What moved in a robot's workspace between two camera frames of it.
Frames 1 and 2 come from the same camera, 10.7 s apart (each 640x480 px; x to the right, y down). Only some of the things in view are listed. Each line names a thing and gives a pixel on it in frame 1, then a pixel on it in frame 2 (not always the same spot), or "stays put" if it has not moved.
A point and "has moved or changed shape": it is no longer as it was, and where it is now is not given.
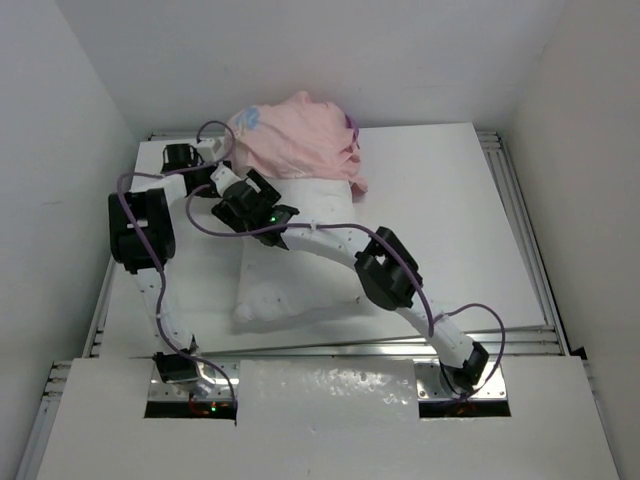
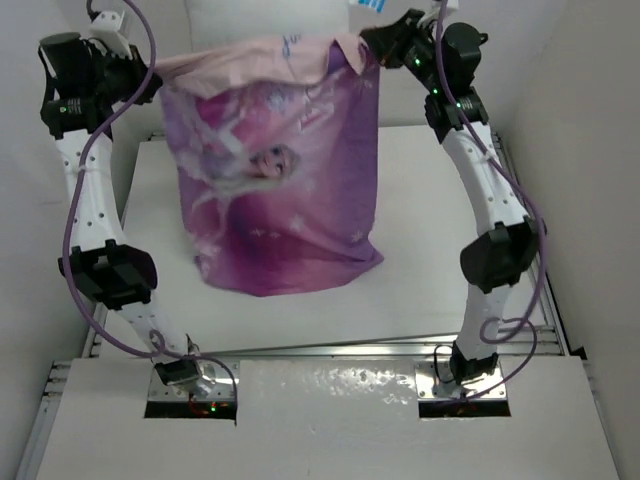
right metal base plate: [430, 386] stays put
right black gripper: [224, 209] to [390, 40]
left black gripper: [211, 193] to [133, 71]
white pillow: [318, 271] to [292, 50]
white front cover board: [329, 420] stays put
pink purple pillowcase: [298, 139] has moved or changed shape
